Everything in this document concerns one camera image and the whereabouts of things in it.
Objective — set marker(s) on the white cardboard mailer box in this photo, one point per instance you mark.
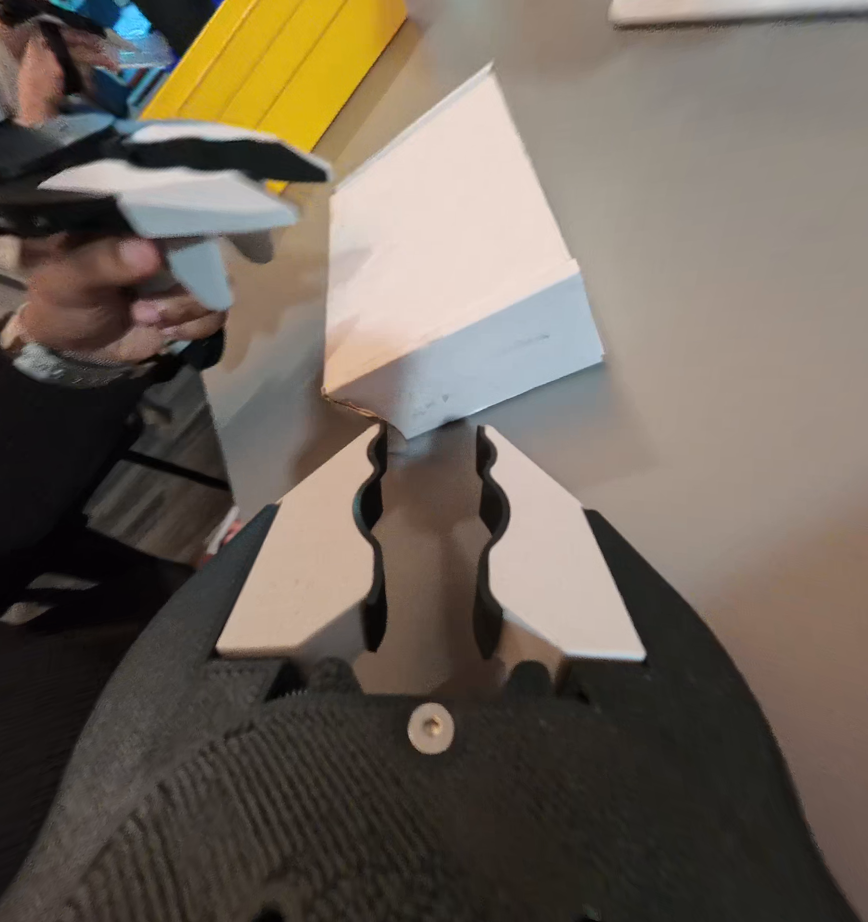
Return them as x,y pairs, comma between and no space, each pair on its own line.
441,252

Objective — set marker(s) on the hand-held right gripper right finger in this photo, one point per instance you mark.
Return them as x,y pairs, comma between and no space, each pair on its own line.
563,576

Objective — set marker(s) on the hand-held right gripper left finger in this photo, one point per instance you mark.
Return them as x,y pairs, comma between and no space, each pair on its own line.
297,576

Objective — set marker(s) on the yellow plastic bin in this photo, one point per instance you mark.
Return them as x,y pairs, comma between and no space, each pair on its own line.
275,65

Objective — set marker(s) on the person's left hand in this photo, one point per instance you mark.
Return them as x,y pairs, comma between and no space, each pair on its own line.
88,302

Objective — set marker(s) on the person's dark sweater torso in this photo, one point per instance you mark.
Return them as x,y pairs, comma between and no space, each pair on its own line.
30,720

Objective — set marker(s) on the grey desk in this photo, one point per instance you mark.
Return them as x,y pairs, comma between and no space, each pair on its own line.
729,288

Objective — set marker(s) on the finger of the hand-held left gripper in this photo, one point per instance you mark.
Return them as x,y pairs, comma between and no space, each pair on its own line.
189,202
225,148

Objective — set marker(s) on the silver wristwatch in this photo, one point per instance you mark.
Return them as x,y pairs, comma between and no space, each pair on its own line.
66,367

